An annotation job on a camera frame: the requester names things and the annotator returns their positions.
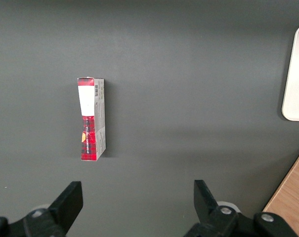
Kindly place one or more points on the cream rectangular plastic tray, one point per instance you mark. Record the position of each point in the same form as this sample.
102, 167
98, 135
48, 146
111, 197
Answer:
297, 86

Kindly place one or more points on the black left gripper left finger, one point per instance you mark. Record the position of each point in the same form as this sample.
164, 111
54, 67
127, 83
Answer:
60, 212

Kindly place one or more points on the red plaid carton box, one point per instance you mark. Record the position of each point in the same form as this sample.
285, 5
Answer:
90, 138

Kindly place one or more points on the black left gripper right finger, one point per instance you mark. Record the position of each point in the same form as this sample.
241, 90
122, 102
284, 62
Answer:
211, 214

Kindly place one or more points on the wooden two-drawer cabinet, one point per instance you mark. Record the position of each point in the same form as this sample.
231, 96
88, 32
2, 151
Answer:
292, 192

